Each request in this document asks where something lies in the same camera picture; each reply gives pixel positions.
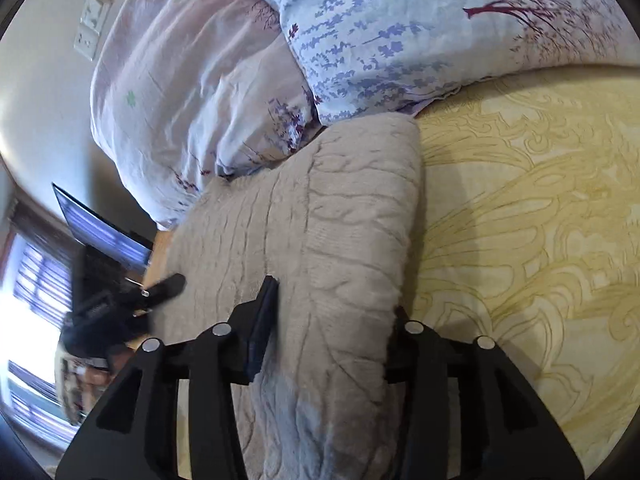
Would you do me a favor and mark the white wall socket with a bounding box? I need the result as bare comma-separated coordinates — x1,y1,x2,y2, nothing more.
73,27,101,63

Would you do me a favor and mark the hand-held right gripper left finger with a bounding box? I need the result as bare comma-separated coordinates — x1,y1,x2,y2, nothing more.
55,275,280,480

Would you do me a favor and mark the blue floral print pillow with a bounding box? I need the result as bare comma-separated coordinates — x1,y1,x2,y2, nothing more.
220,0,640,128

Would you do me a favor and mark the window with curtain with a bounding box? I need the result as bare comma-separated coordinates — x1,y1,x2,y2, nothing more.
0,200,86,451

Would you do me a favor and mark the beige cable knit sweater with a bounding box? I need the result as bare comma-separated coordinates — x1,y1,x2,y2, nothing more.
150,112,426,480

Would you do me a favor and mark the black monitor screen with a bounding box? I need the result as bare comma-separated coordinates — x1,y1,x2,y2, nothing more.
52,182,153,271

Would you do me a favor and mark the pink floral print pillow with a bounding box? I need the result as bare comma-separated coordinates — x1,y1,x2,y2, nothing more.
90,0,321,228

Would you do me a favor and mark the wooden bedside table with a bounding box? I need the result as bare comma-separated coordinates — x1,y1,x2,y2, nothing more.
125,230,173,351

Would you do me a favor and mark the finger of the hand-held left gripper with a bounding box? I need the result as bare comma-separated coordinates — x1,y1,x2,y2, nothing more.
132,274,187,311

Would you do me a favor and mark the white wall switch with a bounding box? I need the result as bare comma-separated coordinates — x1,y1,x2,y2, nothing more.
80,0,113,28

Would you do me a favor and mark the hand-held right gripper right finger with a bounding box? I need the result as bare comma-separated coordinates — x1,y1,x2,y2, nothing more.
387,305,586,480

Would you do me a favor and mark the yellow embroidered bedspread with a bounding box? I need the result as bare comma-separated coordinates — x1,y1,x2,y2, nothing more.
415,67,640,480

